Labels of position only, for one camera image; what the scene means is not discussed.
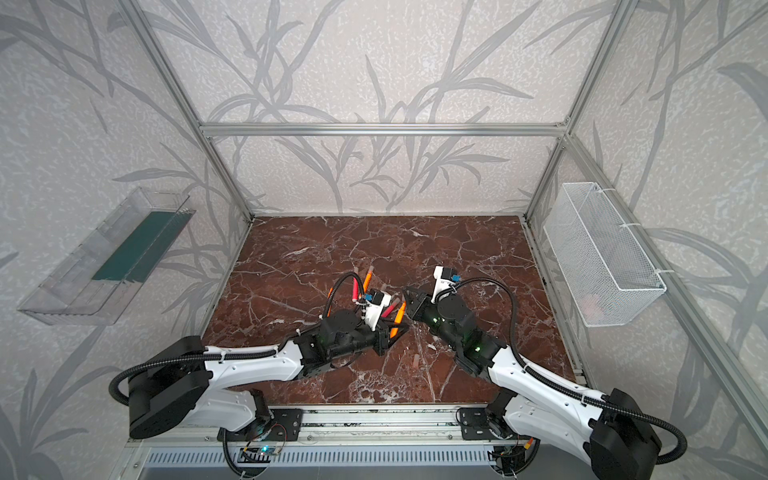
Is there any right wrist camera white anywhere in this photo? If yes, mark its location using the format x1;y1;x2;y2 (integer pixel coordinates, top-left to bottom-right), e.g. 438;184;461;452
431;266;461;303

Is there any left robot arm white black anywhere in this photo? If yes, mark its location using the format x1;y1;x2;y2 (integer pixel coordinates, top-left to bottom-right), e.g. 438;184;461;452
108;310;409;439

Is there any aluminium frame corner post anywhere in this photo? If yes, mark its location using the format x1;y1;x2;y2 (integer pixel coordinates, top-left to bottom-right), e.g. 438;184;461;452
524;0;639;225
117;0;255;222

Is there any orange highlighter marker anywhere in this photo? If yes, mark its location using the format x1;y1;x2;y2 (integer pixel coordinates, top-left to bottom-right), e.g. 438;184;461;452
363;265;374;293

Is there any aluminium frame corner post right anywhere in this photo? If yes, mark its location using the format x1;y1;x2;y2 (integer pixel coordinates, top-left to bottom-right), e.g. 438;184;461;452
524;0;639;225

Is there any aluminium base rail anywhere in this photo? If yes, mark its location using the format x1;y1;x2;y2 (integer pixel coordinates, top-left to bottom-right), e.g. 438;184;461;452
143;403;631;469

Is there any clear plastic wall bin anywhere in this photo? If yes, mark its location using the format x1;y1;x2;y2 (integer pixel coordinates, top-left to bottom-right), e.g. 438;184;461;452
19;187;196;326

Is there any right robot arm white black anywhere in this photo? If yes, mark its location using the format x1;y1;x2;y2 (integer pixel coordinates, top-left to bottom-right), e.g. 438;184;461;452
403;287;688;479

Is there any white wire mesh basket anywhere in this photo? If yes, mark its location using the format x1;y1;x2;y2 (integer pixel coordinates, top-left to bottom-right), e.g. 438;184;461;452
544;182;667;328

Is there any pink red marker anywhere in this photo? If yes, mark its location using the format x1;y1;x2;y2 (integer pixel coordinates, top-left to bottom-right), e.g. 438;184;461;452
382;299;400;318

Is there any aluminium frame corner post left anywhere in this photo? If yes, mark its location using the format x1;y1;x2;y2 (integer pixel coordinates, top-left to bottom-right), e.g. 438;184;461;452
117;0;255;222

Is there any aluminium frame horizontal bar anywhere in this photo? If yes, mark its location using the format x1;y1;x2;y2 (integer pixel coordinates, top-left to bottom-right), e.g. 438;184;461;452
200;123;566;137

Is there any green circuit board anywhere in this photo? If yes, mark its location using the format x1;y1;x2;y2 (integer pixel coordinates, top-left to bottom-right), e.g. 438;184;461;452
240;445;283;463

